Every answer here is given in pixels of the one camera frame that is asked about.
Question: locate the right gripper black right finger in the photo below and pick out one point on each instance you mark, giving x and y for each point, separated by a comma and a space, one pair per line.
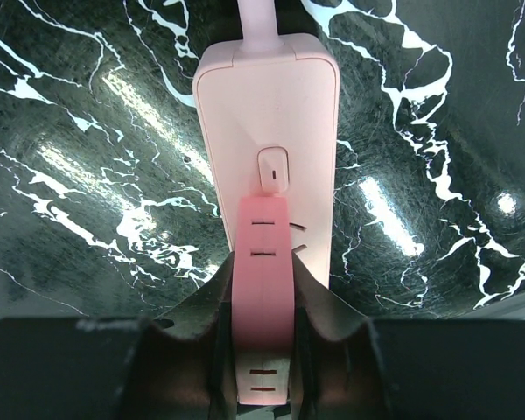
349, 366

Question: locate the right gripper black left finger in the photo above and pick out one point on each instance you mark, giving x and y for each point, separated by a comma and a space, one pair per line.
176, 367

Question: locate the pink square plug adapter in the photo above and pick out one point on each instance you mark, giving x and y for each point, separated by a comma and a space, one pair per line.
262, 302

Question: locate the pink power strip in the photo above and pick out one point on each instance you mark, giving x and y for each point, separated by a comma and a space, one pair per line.
268, 109

